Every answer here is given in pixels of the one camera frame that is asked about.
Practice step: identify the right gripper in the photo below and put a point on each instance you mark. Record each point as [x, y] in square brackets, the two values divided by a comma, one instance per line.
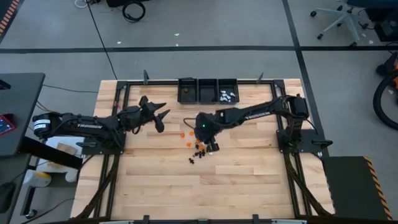
[211, 144]

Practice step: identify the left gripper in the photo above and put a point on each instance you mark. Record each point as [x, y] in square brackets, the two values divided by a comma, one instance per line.
[149, 110]

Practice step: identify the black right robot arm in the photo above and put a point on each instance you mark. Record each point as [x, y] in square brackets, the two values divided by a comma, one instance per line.
[255, 113]

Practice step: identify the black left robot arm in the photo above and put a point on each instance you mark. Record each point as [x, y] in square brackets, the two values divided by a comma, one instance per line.
[90, 126]

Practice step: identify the brown cardboard piece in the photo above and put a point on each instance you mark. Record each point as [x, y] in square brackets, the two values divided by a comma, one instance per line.
[66, 148]

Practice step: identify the white container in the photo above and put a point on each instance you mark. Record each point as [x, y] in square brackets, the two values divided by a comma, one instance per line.
[71, 175]

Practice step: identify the white paper sheet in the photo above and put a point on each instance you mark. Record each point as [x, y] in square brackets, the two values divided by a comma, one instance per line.
[53, 141]

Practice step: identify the black desk crossbar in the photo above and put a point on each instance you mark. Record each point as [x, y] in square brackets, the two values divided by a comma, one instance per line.
[53, 154]

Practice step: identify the black box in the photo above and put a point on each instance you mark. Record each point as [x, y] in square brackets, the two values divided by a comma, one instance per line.
[115, 2]

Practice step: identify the black desk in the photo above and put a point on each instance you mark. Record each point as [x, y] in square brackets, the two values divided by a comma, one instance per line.
[21, 99]

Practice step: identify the black hazard-striped platform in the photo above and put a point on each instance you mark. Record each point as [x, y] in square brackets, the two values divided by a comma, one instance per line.
[348, 186]

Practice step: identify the white jug yellow label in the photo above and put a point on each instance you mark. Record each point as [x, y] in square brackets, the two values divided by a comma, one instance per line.
[35, 180]

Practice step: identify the red-cased tablet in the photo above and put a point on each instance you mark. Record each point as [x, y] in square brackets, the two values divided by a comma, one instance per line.
[4, 126]

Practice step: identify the black desk device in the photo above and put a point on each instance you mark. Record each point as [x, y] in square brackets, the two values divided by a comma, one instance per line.
[3, 84]

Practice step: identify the black rounded object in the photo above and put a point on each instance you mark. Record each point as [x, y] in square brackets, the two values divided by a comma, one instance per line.
[6, 197]

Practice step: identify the hazard-striped floor mat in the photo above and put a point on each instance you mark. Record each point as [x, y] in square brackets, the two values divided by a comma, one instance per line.
[6, 15]

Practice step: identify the office chair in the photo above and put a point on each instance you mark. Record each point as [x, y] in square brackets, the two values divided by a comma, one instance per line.
[337, 14]

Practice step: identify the black orange vacuum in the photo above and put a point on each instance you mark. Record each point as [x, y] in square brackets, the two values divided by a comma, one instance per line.
[387, 67]

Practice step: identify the black equipment case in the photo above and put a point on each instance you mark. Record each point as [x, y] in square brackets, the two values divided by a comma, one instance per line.
[387, 29]

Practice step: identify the black table frame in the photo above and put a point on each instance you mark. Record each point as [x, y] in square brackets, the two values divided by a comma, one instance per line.
[161, 82]

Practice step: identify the grey frame post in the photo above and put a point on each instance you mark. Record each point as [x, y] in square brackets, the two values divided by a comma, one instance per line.
[145, 77]
[146, 219]
[260, 79]
[255, 219]

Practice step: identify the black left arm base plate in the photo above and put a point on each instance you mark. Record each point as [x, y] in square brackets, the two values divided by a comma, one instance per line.
[93, 150]

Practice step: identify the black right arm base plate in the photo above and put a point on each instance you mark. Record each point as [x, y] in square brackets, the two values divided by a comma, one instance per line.
[314, 138]

